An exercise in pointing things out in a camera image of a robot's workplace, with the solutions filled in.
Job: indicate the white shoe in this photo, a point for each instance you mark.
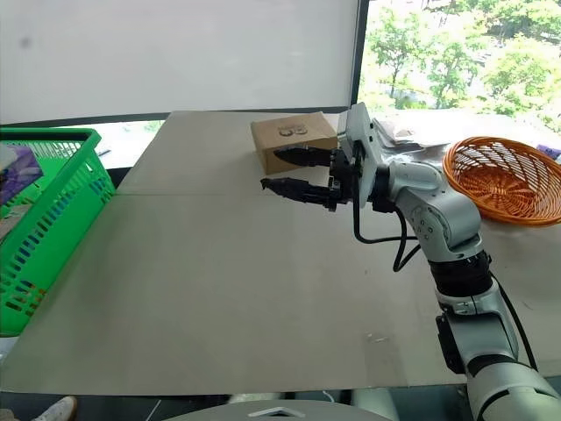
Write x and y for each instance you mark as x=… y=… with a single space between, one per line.
x=59 y=408

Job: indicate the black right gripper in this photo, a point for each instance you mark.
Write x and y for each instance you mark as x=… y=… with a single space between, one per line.
x=339 y=169

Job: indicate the clear plastic bags pile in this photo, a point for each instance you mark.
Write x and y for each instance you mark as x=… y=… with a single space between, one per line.
x=403 y=131

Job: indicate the green plastic basket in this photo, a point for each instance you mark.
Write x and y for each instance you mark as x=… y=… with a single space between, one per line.
x=52 y=210

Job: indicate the black window frame post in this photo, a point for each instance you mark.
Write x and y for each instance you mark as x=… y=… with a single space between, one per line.
x=358 y=48

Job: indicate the orange wicker basket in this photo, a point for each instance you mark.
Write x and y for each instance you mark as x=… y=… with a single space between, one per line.
x=504 y=184

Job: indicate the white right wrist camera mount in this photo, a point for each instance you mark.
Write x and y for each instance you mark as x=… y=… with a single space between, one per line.
x=362 y=131

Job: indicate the green trees outside window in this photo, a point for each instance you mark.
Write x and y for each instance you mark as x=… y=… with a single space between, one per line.
x=464 y=52

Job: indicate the purple package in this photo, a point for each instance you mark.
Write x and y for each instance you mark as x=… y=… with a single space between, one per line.
x=19 y=171

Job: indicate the brown cardboard box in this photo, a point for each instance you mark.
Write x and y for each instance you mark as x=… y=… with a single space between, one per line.
x=289 y=142

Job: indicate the small purple item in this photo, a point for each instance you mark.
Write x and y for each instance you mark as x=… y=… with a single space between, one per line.
x=550 y=151

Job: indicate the white roller blind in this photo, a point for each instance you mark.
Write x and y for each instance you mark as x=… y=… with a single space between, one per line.
x=175 y=52

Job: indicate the grey rounded robot body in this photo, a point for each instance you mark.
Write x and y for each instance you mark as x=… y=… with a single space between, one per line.
x=263 y=401

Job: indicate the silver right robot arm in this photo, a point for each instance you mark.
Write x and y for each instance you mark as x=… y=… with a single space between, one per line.
x=442 y=206

